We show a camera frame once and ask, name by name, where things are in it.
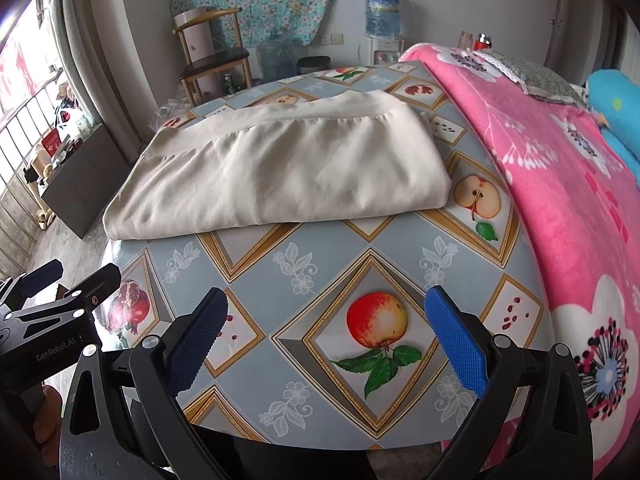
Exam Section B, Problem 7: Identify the person's left hand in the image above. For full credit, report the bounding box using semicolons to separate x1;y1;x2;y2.
30;384;65;469

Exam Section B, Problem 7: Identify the white crumpled plastic bag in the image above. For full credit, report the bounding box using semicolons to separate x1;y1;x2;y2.
149;94;194;134

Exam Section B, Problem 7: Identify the beige curtain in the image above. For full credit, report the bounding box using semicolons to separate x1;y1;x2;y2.
59;0;162;162

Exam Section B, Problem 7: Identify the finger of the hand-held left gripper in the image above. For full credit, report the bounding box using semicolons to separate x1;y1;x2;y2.
19;259;66;300
60;262;123;312

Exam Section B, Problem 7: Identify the cream sweatshirt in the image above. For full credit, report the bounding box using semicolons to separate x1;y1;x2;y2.
102;88;454;242

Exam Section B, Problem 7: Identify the metal window railing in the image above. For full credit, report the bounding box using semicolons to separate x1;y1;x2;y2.
0;69;72;282

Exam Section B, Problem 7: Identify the wooden chair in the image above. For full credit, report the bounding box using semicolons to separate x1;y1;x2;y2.
172;7;254;109

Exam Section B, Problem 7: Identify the pink floral blanket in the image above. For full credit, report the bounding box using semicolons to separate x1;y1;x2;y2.
399;42;640;480

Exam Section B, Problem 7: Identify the white water dispenser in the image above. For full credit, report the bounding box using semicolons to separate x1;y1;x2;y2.
360;35;405;67

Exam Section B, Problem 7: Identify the black waste bin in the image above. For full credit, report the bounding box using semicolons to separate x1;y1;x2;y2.
297;55;332;80

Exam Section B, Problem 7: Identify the blue water bottle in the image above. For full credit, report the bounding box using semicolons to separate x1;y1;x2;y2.
363;0;404;39

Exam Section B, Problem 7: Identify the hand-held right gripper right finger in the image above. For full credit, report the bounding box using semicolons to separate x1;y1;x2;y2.
424;285;593;480

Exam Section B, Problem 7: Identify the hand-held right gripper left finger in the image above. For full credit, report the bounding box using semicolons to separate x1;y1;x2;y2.
59;287;231;480

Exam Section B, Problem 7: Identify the fruit print tablecloth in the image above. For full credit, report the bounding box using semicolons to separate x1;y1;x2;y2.
97;60;554;449

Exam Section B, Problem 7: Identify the grey pillow with lace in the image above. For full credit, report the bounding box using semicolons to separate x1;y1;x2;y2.
467;47;589;107

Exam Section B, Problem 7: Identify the empty clear water jug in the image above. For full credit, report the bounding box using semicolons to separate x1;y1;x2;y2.
257;35;301;81

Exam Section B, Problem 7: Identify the blue plush pillow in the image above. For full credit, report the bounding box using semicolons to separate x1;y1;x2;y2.
584;70;640;162

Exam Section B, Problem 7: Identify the grey cabinet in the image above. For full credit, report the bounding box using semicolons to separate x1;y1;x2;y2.
42;122;134;239

